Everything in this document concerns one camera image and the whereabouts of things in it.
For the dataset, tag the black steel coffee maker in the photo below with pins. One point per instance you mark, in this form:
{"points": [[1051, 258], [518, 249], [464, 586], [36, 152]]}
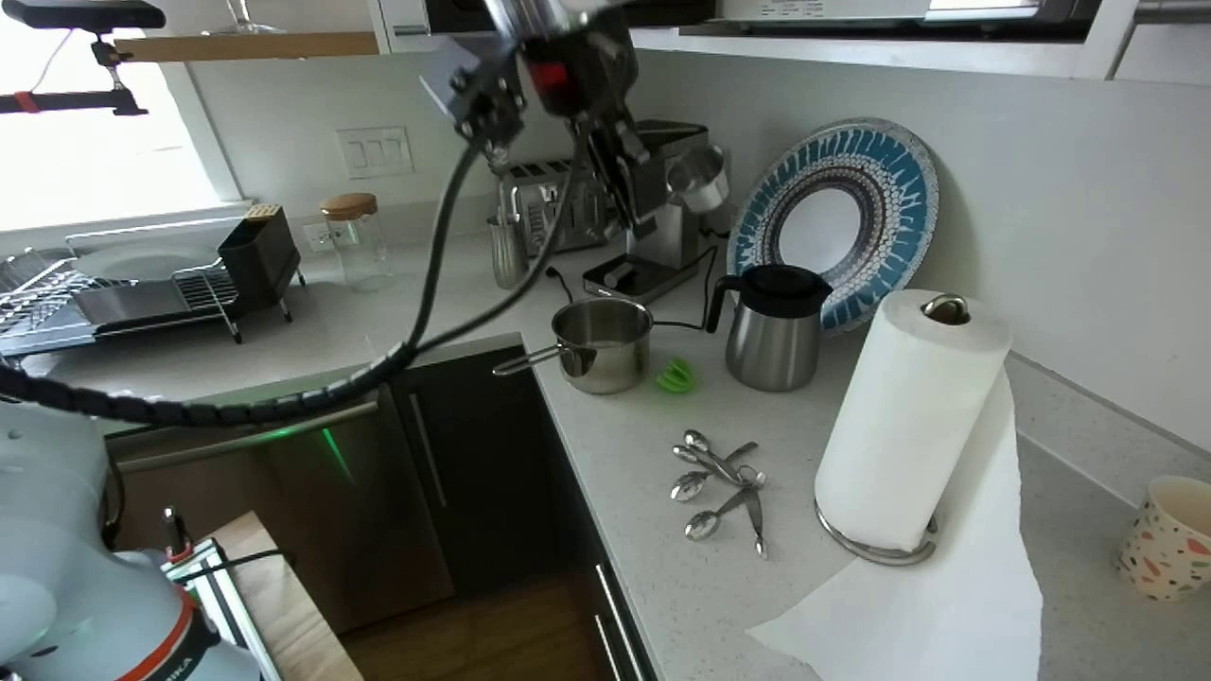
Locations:
{"points": [[684, 192]]}

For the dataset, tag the wooden board shelf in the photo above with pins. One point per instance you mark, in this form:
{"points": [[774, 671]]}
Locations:
{"points": [[252, 47]]}

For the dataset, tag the glass jar cork lid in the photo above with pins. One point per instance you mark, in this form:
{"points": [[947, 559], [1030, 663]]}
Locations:
{"points": [[351, 240]]}

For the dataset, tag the metal dish rack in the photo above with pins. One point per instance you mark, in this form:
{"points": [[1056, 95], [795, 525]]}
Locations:
{"points": [[151, 298]]}

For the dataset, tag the steel paper towel holder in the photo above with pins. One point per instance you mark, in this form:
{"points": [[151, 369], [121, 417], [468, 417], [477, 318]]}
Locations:
{"points": [[870, 547]]}

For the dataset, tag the steel toaster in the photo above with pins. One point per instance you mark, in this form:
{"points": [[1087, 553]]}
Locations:
{"points": [[544, 211]]}

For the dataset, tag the white cabinet door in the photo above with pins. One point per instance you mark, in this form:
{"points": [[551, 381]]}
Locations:
{"points": [[1167, 51]]}

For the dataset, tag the white green tool clutter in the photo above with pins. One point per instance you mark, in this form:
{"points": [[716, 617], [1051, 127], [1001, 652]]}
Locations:
{"points": [[212, 581]]}

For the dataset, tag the dark dishwasher front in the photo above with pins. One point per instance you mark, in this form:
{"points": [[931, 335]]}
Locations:
{"points": [[276, 506]]}

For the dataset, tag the dark drawer cabinet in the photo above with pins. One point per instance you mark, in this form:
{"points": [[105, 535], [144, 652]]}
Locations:
{"points": [[617, 630]]}

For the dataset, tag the patterned paper cup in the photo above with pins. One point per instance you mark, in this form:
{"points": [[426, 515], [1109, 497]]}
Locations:
{"points": [[1167, 543]]}

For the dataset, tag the white paper towel roll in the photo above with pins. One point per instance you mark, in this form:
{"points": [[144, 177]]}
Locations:
{"points": [[901, 417]]}

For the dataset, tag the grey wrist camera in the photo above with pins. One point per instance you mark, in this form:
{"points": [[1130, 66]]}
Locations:
{"points": [[475, 90]]}

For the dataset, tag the small green object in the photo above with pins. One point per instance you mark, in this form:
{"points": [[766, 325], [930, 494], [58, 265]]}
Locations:
{"points": [[675, 378]]}

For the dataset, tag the steel measuring spoon set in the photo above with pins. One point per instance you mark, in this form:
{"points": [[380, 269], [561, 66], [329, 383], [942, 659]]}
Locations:
{"points": [[695, 442]]}

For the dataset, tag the blue patterned decorative plate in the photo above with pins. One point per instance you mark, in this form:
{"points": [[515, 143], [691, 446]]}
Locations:
{"points": [[883, 202]]}

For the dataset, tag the steel cup with stirrer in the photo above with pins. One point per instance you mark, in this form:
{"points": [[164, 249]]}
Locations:
{"points": [[510, 258]]}

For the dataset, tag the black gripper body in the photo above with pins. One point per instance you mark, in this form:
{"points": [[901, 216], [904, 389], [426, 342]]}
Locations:
{"points": [[612, 145]]}

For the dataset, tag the white wall switch plate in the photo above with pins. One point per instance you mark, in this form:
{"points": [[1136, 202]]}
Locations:
{"points": [[375, 152]]}

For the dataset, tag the steel saucepan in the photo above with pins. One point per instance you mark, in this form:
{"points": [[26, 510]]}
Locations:
{"points": [[608, 354]]}

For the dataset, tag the dark cabinet door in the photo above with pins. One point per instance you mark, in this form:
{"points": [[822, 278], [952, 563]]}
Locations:
{"points": [[487, 467]]}

